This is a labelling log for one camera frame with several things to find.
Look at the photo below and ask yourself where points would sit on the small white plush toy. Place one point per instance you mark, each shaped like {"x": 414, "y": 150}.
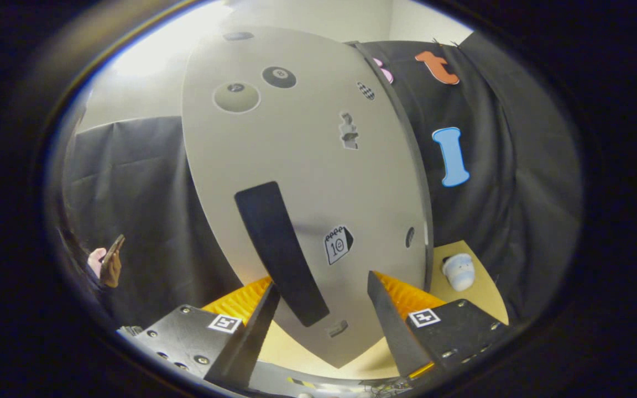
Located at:
{"x": 458, "y": 273}

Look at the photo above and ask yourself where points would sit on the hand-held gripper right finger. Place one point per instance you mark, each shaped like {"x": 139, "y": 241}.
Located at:
{"x": 396, "y": 337}

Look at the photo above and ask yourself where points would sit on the grey cabinet door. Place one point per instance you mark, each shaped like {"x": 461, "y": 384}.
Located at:
{"x": 307, "y": 166}

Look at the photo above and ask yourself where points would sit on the black backdrop cloth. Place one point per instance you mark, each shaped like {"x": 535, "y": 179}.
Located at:
{"x": 517, "y": 193}

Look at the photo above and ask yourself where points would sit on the dark smartphone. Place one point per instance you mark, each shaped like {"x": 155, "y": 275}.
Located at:
{"x": 113, "y": 257}

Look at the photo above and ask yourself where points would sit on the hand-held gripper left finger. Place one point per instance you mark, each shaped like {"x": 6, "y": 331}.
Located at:
{"x": 249, "y": 342}

